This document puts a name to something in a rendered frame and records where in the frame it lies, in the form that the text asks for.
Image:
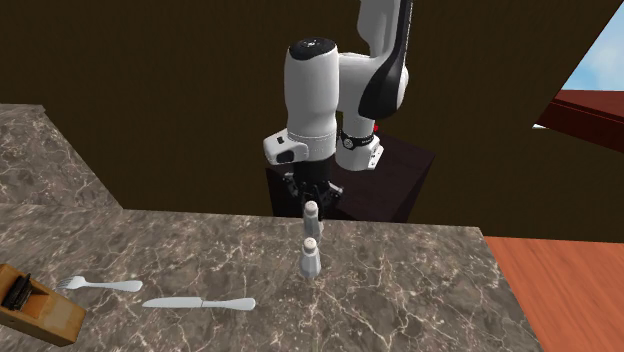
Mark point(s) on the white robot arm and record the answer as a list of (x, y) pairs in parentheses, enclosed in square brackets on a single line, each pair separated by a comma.
[(312, 97)]

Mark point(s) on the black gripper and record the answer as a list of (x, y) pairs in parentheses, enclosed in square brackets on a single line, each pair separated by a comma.
[(312, 173)]

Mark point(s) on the white salt shaker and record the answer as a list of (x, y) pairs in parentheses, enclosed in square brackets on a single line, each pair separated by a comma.
[(311, 224), (310, 261)]

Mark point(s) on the dark robot stand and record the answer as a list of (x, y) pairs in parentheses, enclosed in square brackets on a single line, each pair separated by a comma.
[(390, 185)]

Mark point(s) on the window with red-brown frame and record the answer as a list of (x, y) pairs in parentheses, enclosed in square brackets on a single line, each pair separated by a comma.
[(597, 63)]

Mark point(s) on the silver fork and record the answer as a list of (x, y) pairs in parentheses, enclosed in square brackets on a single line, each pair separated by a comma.
[(114, 285)]

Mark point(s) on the silver table knife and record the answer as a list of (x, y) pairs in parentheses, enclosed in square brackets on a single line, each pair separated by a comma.
[(195, 302)]

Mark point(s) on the wooden knife block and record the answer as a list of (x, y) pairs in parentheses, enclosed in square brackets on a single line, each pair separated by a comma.
[(44, 314)]

